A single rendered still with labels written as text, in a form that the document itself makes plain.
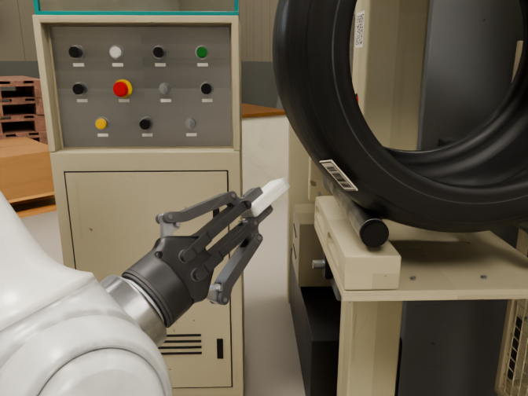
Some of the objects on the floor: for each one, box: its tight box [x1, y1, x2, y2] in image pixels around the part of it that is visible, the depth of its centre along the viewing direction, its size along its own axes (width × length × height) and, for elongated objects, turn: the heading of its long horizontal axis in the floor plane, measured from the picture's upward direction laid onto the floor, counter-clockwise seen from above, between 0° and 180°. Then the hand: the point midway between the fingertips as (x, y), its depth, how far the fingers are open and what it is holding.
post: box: [337, 0, 430, 396], centre depth 107 cm, size 13×13×250 cm
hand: (264, 198), depth 62 cm, fingers closed
